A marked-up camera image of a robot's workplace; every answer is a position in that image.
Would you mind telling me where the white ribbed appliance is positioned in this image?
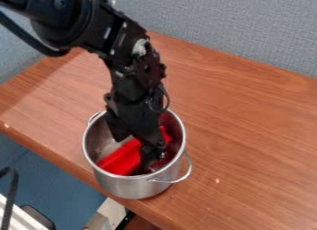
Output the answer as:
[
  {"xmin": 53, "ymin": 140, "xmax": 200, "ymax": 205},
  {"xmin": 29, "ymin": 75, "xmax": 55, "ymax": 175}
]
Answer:
[{"xmin": 0, "ymin": 194, "xmax": 49, "ymax": 230}]

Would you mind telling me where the black cable lower left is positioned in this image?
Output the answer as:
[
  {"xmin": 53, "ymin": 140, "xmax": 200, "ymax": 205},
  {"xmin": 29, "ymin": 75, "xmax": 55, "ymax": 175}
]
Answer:
[{"xmin": 0, "ymin": 166, "xmax": 20, "ymax": 230}]

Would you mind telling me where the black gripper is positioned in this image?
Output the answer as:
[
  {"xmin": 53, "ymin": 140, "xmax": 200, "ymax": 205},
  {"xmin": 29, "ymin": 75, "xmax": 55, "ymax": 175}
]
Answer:
[{"xmin": 103, "ymin": 82, "xmax": 171, "ymax": 176}]

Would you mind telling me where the white bracket under table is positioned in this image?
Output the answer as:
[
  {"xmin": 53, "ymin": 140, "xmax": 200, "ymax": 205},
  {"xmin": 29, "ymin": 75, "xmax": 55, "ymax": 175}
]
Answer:
[{"xmin": 83, "ymin": 198, "xmax": 127, "ymax": 230}]

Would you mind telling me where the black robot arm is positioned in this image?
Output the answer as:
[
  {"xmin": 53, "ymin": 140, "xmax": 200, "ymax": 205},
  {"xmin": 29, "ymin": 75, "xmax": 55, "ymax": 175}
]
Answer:
[{"xmin": 0, "ymin": 0, "xmax": 170, "ymax": 170}]

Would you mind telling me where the metal pot with handles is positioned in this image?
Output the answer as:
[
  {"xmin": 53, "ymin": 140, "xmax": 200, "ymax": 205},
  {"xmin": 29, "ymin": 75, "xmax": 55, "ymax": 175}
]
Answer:
[{"xmin": 81, "ymin": 110, "xmax": 192, "ymax": 199}]

